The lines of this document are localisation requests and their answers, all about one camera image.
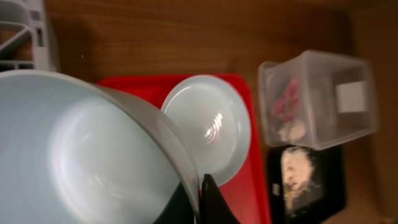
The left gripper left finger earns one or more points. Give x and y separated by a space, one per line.
178 209

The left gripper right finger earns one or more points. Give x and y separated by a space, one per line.
213 207

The rice food scraps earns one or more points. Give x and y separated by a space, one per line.
301 179

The red plastic tray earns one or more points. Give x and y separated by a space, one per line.
246 192

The grey dishwasher rack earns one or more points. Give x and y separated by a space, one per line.
28 18

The white tissue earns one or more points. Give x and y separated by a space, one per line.
292 131

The light blue plate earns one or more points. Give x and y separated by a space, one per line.
214 120

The light blue bowl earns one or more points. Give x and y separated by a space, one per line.
76 152

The clear plastic bin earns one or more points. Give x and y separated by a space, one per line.
338 100

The black waste tray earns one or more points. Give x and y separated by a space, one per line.
330 162

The red snack wrapper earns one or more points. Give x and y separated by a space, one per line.
287 105

